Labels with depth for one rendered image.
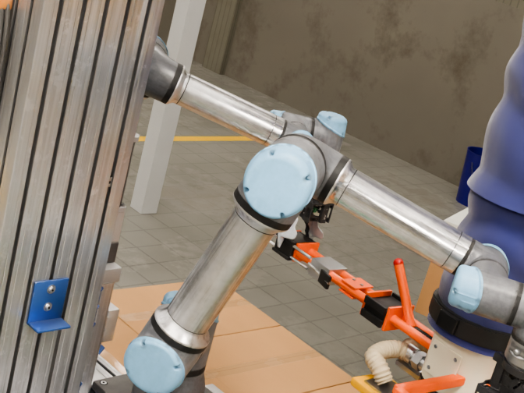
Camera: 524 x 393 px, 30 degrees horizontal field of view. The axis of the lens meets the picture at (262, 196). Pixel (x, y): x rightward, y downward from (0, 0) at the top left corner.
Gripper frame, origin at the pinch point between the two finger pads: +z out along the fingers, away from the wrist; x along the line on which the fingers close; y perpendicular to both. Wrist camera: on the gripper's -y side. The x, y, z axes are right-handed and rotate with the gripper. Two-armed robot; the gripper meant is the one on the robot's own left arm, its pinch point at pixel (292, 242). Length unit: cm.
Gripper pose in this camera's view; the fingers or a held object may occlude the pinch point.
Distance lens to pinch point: 250.7
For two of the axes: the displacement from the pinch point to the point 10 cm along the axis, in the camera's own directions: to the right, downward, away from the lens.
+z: -2.4, 9.2, 3.0
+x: 7.8, 0.0, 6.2
